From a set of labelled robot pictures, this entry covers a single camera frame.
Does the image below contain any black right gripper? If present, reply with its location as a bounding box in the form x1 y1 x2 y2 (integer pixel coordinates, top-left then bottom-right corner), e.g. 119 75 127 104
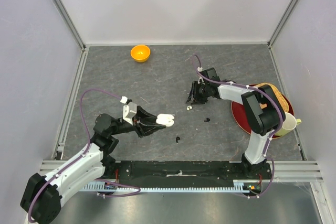
186 81 209 105

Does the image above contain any pale yellow cup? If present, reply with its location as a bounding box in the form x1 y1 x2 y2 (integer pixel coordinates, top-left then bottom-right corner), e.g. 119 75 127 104
275 112 302 137

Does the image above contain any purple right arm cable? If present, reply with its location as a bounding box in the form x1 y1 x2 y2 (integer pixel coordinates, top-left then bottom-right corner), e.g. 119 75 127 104
193 55 286 158

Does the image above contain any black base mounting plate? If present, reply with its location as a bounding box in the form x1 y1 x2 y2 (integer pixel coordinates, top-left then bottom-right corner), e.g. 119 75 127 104
98 161 272 186

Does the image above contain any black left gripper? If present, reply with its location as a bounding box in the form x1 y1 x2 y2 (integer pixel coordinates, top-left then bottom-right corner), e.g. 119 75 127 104
110 105 166 138

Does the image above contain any orange plastic bowl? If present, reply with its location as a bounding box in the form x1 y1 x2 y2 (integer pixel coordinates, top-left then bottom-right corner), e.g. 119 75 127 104
130 45 151 63

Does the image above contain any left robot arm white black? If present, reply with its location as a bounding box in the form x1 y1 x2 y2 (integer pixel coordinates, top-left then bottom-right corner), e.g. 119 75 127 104
20 102 174 223

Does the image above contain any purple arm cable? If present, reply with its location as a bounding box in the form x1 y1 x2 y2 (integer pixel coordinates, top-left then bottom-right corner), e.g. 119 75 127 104
27 89 129 223
193 55 286 158

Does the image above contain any red lacquer round tray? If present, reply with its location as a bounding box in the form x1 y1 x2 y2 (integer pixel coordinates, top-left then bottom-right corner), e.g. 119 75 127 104
231 84 294 134

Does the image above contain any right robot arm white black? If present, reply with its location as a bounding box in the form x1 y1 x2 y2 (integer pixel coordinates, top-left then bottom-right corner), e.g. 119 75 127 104
186 67 286 179

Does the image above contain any white earbud charging case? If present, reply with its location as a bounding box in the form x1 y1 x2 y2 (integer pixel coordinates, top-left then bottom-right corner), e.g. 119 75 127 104
155 113 175 127

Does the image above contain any slotted cable duct rail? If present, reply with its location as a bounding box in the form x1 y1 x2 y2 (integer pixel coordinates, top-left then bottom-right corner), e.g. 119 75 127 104
80 180 263 194

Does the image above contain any woven bamboo tray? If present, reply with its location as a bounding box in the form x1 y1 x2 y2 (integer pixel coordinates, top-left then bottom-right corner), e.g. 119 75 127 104
256 82 289 112

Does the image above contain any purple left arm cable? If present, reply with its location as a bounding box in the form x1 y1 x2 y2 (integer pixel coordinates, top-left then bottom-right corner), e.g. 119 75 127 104
27 89 129 223

